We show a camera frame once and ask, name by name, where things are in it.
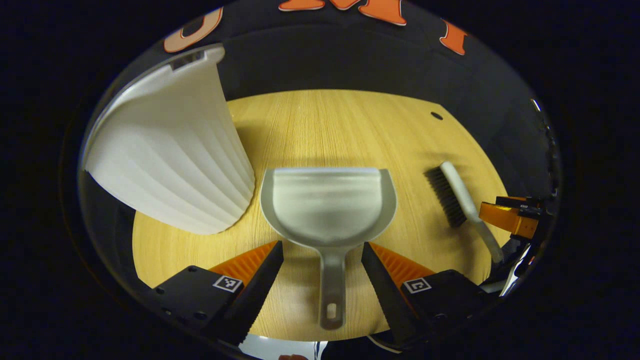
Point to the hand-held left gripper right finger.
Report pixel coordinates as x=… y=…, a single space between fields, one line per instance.
x=382 y=290

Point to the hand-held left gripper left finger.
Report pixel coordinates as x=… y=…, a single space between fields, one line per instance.
x=260 y=285

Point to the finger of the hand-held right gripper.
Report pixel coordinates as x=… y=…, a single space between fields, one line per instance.
x=510 y=217

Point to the small white broom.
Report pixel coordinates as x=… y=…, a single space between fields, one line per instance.
x=462 y=192

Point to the white plastic dustpan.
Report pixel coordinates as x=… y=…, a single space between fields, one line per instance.
x=327 y=210

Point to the white ribbed garbage bin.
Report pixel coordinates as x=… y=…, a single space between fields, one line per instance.
x=175 y=150

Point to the wooden desktop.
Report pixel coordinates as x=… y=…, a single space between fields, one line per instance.
x=325 y=130

